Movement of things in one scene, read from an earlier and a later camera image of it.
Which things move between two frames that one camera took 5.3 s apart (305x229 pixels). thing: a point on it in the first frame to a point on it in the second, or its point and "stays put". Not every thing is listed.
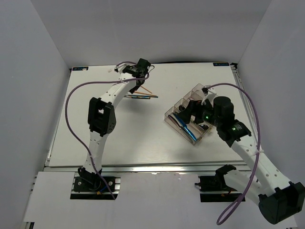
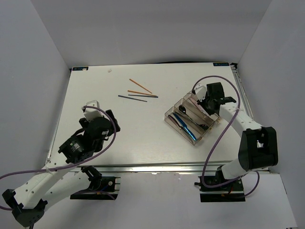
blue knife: (185, 127) stays put
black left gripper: (135, 88) to (85, 123)
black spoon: (204, 126) stays put
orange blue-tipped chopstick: (146, 94) stays put
